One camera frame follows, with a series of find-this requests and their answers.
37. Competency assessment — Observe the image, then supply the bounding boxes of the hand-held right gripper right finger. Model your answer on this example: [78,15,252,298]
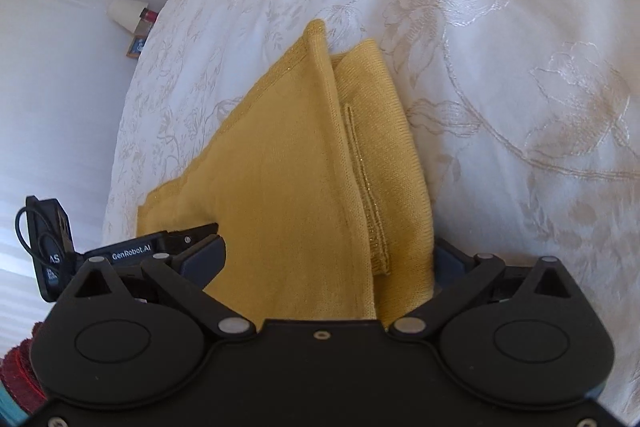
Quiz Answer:
[388,239,585,339]

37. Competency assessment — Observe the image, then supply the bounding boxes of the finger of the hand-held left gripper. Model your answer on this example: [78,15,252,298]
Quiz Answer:
[166,223,221,258]

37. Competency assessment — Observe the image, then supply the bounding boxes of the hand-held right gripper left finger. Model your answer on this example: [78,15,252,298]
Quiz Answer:
[54,234,255,339]

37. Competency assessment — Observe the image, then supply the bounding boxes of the yellow knit sweater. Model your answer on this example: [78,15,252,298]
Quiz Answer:
[136,19,436,326]

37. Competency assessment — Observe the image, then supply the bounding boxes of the dark red knit clothing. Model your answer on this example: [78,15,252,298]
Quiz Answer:
[0,319,49,416]

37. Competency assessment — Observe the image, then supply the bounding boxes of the white embroidered bedspread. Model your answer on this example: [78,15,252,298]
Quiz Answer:
[102,0,640,410]

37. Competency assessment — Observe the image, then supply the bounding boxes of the red box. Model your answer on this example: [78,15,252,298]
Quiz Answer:
[134,7,159,36]

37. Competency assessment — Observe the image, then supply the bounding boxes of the white table lamp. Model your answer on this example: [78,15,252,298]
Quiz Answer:
[107,0,149,33]

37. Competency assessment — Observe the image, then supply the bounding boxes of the black cable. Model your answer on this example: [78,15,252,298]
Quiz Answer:
[15,204,77,266]

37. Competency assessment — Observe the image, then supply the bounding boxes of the wooden picture frame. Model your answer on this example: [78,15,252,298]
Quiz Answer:
[124,35,146,60]

